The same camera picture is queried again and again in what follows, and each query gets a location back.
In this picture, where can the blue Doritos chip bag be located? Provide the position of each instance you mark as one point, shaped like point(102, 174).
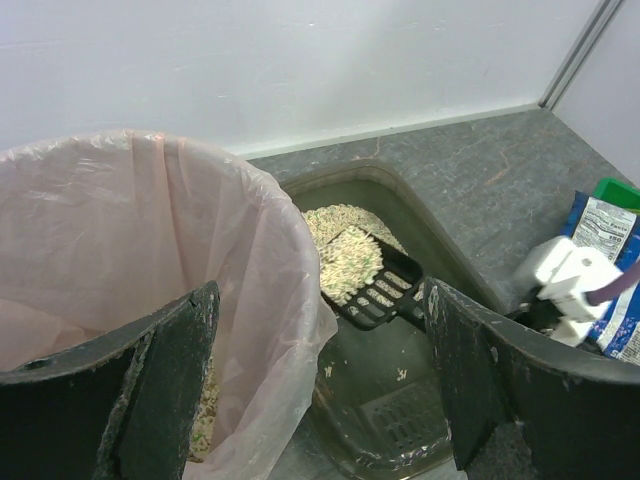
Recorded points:
point(614, 232)

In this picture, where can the grey litter box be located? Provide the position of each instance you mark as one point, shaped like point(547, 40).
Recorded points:
point(376, 408)

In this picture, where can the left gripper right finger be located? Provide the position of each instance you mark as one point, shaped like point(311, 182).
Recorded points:
point(519, 405)

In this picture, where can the litter clump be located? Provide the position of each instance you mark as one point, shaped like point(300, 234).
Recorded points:
point(349, 262)

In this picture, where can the black litter scoop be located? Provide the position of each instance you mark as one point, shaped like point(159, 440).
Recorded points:
point(393, 294)

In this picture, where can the grey bin with pink bag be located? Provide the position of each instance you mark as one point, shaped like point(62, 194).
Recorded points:
point(100, 230)

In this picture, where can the green vegetable tray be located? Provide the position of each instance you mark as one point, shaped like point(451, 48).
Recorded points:
point(618, 193)

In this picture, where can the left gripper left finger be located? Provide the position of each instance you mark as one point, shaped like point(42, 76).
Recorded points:
point(120, 406)

